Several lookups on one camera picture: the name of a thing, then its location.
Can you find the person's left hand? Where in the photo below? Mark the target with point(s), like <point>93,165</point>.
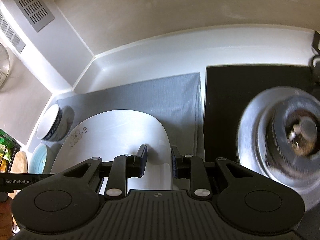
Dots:
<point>6,221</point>

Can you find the grey counter mat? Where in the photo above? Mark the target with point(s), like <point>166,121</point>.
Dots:
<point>174,101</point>

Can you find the teal glazed bowl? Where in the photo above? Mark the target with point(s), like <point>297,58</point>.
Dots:
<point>42,160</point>

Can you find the grey wall vent grille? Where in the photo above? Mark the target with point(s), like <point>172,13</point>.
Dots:
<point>36,12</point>

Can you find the black glass stove top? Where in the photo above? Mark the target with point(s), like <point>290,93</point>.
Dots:
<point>229,89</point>

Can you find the black pan support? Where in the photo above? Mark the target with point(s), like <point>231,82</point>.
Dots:
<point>314,61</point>

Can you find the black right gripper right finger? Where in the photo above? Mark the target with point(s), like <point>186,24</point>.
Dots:
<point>211,180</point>

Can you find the white bowl blue pattern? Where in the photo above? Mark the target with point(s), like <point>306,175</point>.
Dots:
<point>55,123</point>

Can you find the black wire spice rack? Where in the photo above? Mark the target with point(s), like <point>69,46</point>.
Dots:
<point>9,147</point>

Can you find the metal wire strainer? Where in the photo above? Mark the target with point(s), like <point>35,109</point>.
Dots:
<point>4,65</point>

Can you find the white square floral plate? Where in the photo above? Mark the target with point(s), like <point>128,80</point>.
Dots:
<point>113,133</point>

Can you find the wooden cutting board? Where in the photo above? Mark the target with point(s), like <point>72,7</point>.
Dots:
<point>20,163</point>

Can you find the silver gas burner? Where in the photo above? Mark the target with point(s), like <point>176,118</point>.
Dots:
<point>278,136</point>

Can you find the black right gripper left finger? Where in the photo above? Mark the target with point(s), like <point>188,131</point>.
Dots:
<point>93,171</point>

